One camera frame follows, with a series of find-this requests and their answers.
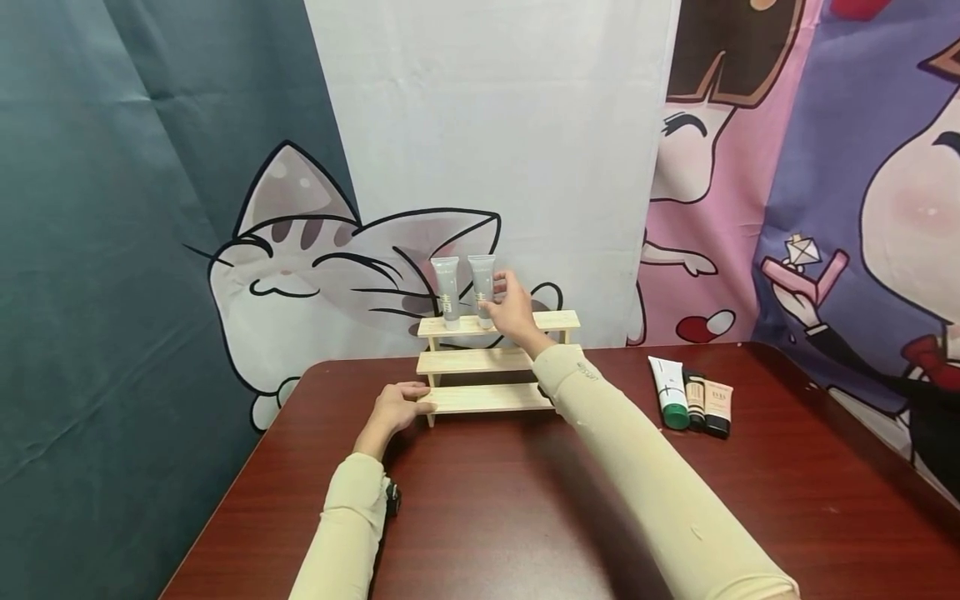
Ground person's left hand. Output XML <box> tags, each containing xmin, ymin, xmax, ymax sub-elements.
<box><xmin>352</xmin><ymin>382</ymin><xmax>438</xmax><ymax>462</ymax></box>

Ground person's right hand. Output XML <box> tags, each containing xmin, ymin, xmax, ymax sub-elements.
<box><xmin>477</xmin><ymin>270</ymin><xmax>556</xmax><ymax>360</ymax></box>

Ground grey cosmetic tube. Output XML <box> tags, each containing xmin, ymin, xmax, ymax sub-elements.
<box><xmin>430</xmin><ymin>257</ymin><xmax>461</xmax><ymax>332</ymax></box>
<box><xmin>467</xmin><ymin>254</ymin><xmax>498</xmax><ymax>330</ymax></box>

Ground wooden three-step shelf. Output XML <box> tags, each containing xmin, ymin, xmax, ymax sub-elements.
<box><xmin>417</xmin><ymin>310</ymin><xmax>583</xmax><ymax>428</ymax></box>

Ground person's left forearm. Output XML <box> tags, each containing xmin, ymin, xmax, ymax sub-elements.
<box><xmin>288</xmin><ymin>452</ymin><xmax>392</xmax><ymax>600</ymax></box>

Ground person's right forearm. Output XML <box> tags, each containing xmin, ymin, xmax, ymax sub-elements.
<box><xmin>532</xmin><ymin>342</ymin><xmax>801</xmax><ymax>600</ymax></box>

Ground white tube with green cap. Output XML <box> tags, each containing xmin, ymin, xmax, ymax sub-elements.
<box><xmin>647</xmin><ymin>356</ymin><xmax>691</xmax><ymax>431</ymax></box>

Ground black and beige tube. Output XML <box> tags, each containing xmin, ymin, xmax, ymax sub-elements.
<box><xmin>682</xmin><ymin>369</ymin><xmax>708</xmax><ymax>432</ymax></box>

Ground beige tube with black cap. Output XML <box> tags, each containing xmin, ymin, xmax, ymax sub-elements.
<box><xmin>703</xmin><ymin>379</ymin><xmax>734</xmax><ymax>439</ymax></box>

